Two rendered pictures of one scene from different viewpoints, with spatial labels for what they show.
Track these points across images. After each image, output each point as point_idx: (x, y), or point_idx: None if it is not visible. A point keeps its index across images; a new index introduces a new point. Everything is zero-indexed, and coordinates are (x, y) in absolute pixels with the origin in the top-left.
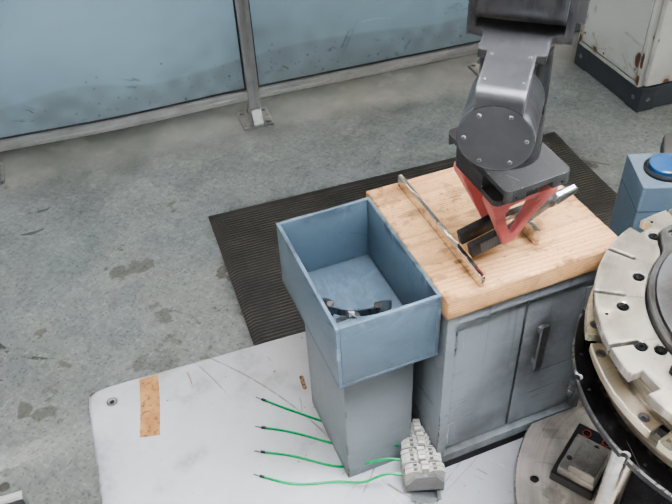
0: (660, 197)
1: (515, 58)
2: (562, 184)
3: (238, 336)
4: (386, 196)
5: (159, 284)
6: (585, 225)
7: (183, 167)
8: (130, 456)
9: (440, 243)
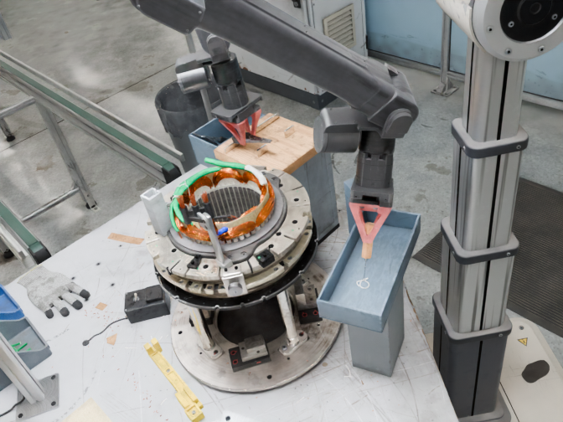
0: (348, 192)
1: (193, 57)
2: (228, 121)
3: (432, 230)
4: (268, 117)
5: (437, 183)
6: (280, 164)
7: (533, 140)
8: (208, 167)
9: None
